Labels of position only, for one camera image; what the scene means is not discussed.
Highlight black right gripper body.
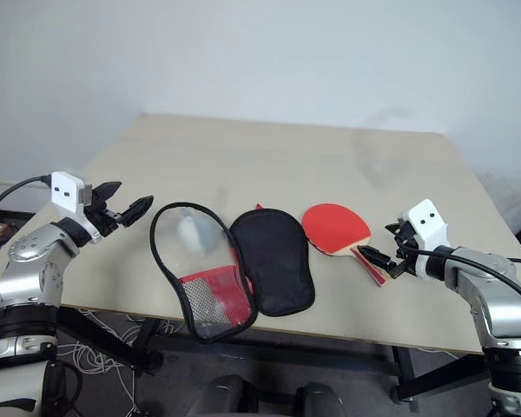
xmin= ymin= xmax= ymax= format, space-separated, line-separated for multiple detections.
xmin=389 ymin=218 xmax=419 ymax=280

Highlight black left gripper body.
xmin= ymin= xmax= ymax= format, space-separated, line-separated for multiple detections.
xmin=84 ymin=189 xmax=123 ymax=239

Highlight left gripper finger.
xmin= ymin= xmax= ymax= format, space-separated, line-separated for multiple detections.
xmin=120 ymin=195 xmax=155 ymax=228
xmin=95 ymin=181 xmax=124 ymax=206

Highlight red table tennis paddle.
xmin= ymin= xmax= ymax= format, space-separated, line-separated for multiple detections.
xmin=300 ymin=202 xmax=392 ymax=288

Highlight clear mesh paddle cover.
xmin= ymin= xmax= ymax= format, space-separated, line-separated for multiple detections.
xmin=149 ymin=201 xmax=317 ymax=345

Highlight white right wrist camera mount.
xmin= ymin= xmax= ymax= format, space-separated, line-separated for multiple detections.
xmin=398 ymin=198 xmax=452 ymax=277

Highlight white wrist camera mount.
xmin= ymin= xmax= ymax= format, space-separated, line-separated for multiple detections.
xmin=50 ymin=171 xmax=93 ymax=225
xmin=398 ymin=198 xmax=452 ymax=277

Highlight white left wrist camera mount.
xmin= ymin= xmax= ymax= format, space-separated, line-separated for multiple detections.
xmin=50 ymin=171 xmax=93 ymax=225

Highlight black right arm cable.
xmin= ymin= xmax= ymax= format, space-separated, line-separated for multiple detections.
xmin=398 ymin=244 xmax=521 ymax=323

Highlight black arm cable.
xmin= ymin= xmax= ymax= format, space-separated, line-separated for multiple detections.
xmin=398 ymin=244 xmax=521 ymax=323
xmin=0 ymin=175 xmax=53 ymax=305

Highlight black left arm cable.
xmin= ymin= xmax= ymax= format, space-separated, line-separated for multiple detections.
xmin=0 ymin=175 xmax=53 ymax=305

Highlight black metal table frame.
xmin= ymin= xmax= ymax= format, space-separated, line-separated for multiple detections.
xmin=55 ymin=302 xmax=492 ymax=414

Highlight white tangled floor cables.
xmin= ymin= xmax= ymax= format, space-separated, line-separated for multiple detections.
xmin=63 ymin=307 xmax=184 ymax=417

